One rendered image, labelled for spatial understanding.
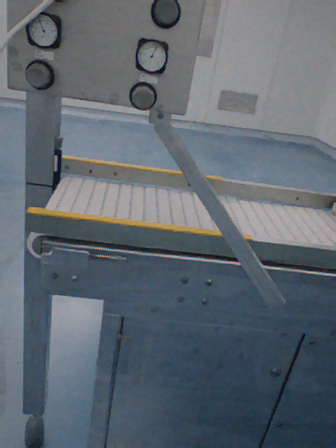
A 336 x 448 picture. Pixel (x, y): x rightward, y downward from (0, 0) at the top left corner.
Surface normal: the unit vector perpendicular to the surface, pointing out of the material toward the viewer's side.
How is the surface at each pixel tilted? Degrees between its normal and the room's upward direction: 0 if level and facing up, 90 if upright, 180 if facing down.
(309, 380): 90
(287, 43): 90
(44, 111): 90
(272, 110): 90
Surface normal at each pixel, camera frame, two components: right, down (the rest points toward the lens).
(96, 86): 0.04, 0.43
